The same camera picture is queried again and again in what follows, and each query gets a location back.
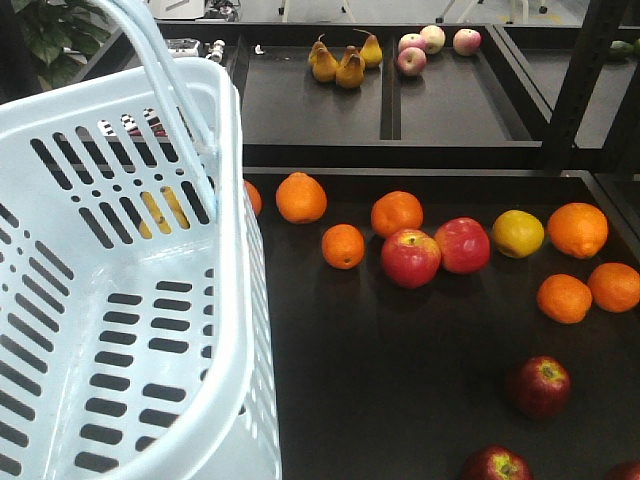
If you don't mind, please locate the light blue plastic basket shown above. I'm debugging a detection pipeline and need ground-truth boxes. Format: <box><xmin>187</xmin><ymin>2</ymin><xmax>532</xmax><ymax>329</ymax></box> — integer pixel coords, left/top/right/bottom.
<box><xmin>1</xmin><ymin>1</ymin><xmax>282</xmax><ymax>479</ymax></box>

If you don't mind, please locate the dark red apple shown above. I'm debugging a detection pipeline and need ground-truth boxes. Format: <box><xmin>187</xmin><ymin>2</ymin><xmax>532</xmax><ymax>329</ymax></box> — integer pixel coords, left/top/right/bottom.
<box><xmin>505</xmin><ymin>356</ymin><xmax>572</xmax><ymax>420</ymax></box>
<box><xmin>460</xmin><ymin>445</ymin><xmax>534</xmax><ymax>480</ymax></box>

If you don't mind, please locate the orange behind apples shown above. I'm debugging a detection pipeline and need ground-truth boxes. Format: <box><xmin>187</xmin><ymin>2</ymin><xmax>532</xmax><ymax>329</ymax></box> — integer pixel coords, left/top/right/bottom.
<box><xmin>370</xmin><ymin>190</ymin><xmax>424</xmax><ymax>238</ymax></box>

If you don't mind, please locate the small orange middle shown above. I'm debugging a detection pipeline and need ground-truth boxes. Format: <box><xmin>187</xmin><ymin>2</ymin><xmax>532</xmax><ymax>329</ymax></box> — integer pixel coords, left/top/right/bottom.
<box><xmin>321</xmin><ymin>224</ymin><xmax>365</xmax><ymax>270</ymax></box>

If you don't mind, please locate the small orange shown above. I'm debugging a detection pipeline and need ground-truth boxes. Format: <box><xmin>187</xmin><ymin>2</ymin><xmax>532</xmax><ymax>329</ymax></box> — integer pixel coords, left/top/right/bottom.
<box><xmin>321</xmin><ymin>224</ymin><xmax>365</xmax><ymax>270</ymax></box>
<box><xmin>536</xmin><ymin>274</ymin><xmax>593</xmax><ymax>325</ymax></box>
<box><xmin>587</xmin><ymin>262</ymin><xmax>639</xmax><ymax>313</ymax></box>

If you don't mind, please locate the large orange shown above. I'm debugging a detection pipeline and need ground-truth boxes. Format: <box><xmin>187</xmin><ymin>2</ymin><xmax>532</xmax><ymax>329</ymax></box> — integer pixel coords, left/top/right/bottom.
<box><xmin>275</xmin><ymin>172</ymin><xmax>328</xmax><ymax>224</ymax></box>

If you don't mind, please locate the orange with knob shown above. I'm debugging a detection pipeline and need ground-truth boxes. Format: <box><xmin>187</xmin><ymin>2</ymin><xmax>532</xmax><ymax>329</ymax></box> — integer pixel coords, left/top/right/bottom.
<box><xmin>244</xmin><ymin>180</ymin><xmax>263</xmax><ymax>217</ymax></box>

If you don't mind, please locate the pink red apple left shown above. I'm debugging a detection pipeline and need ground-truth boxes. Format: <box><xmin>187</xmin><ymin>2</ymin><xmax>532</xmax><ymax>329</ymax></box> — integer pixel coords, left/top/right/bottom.
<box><xmin>381</xmin><ymin>229</ymin><xmax>441</xmax><ymax>289</ymax></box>

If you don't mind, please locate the black wooden produce stand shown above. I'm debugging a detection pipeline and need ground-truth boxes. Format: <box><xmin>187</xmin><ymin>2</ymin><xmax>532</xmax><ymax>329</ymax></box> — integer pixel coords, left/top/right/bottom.
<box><xmin>74</xmin><ymin>21</ymin><xmax>640</xmax><ymax>480</ymax></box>

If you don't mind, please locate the yellow pear front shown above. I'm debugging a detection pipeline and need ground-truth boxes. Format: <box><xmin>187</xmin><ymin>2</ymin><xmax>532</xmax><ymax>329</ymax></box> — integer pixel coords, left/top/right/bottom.
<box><xmin>140</xmin><ymin>186</ymin><xmax>190</xmax><ymax>234</ymax></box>

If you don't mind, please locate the red apple right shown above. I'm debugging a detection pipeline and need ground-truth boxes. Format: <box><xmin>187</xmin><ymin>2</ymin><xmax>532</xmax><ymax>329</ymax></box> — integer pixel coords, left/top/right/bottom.
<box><xmin>434</xmin><ymin>217</ymin><xmax>491</xmax><ymax>274</ymax></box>

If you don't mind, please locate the brown pear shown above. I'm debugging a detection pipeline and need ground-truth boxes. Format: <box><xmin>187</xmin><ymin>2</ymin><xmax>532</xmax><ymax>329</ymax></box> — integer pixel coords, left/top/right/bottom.
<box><xmin>335</xmin><ymin>53</ymin><xmax>364</xmax><ymax>90</ymax></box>

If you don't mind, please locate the yellow orange fruit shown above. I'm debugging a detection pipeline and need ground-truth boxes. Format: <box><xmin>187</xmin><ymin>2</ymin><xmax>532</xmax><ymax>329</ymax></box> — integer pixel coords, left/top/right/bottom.
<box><xmin>491</xmin><ymin>210</ymin><xmax>545</xmax><ymax>259</ymax></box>

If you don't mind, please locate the pink apple on shelf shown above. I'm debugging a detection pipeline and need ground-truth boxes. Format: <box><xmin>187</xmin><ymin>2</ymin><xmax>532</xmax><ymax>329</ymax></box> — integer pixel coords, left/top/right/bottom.
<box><xmin>396</xmin><ymin>47</ymin><xmax>427</xmax><ymax>77</ymax></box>

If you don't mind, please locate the white device box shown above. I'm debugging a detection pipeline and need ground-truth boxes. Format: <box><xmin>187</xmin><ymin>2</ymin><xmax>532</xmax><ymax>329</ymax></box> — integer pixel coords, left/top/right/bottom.
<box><xmin>166</xmin><ymin>38</ymin><xmax>201</xmax><ymax>58</ymax></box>

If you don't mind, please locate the small orange left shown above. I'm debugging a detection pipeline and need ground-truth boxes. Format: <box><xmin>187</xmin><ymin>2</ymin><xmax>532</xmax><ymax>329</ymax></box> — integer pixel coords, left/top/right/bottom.
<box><xmin>536</xmin><ymin>274</ymin><xmax>593</xmax><ymax>325</ymax></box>

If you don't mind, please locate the knobbed orange right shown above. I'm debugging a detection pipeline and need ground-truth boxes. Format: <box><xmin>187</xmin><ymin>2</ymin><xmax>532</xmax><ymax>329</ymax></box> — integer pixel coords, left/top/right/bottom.
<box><xmin>546</xmin><ymin>202</ymin><xmax>609</xmax><ymax>259</ymax></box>

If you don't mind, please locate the small orange right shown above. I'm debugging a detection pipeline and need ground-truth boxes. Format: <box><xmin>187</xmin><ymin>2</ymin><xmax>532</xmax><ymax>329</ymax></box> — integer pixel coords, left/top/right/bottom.
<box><xmin>587</xmin><ymin>262</ymin><xmax>639</xmax><ymax>313</ymax></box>

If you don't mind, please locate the green potted plant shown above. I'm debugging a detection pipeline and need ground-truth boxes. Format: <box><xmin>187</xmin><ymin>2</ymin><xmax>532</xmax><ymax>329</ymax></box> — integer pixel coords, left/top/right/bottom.
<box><xmin>10</xmin><ymin>0</ymin><xmax>113</xmax><ymax>89</ymax></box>

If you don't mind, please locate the black shelf upright post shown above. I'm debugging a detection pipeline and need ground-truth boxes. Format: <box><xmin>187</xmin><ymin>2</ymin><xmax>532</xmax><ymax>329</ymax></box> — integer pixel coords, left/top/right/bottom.
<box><xmin>540</xmin><ymin>0</ymin><xmax>628</xmax><ymax>172</ymax></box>

